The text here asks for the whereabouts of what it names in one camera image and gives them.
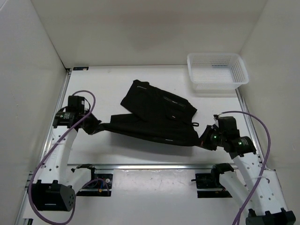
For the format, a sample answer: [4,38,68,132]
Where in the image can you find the aluminium frame rail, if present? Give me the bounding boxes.
[67,163,265,171]
[14,68,73,225]
[232,91,296,225]

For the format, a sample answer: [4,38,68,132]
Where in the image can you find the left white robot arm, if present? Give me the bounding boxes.
[31,112,101,211]

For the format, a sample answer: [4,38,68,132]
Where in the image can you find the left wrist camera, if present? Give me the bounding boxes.
[66,95,90,114]

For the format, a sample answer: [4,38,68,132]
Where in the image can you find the white plastic mesh basket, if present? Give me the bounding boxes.
[187,53,249,91]

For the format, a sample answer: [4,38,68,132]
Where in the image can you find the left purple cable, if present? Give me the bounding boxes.
[27,90,111,225]

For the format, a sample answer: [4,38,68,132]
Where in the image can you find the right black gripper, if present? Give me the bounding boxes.
[194,125,226,150]

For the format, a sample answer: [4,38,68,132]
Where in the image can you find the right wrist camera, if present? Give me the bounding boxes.
[213,114,240,139]

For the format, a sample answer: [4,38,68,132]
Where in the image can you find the right aluminium frame rail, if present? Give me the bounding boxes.
[232,91,296,225]

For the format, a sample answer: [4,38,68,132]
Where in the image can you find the black shorts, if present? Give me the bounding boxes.
[101,80,199,147]

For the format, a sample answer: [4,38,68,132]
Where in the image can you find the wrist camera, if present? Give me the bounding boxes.
[213,114,240,139]
[66,95,90,114]

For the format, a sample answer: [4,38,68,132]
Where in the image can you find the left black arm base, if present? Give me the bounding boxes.
[68,164,113,197]

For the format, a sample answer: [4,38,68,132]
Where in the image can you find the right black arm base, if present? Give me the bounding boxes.
[191,163,234,198]

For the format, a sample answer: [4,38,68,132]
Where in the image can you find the left aluminium frame rail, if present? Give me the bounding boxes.
[14,68,73,225]

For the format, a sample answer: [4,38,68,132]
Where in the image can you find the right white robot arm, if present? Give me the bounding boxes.
[200,122,296,225]

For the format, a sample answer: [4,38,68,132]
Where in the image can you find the front aluminium frame rail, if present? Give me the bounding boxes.
[67,163,265,171]

